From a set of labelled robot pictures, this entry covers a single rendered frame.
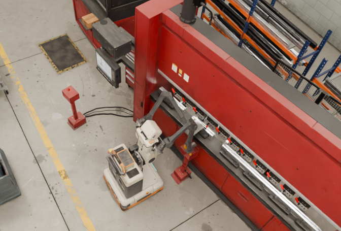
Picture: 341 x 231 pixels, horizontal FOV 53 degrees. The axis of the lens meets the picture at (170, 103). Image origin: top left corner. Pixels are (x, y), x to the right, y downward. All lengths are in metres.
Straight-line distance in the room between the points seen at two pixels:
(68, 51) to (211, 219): 3.99
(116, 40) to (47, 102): 2.35
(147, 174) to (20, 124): 2.27
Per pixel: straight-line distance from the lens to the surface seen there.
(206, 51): 3.72
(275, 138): 3.77
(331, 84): 5.09
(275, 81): 3.57
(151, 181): 4.93
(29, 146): 5.71
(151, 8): 4.05
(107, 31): 4.27
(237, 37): 6.33
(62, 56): 6.77
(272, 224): 4.73
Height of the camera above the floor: 4.77
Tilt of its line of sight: 53 degrees down
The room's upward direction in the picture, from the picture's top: 9 degrees clockwise
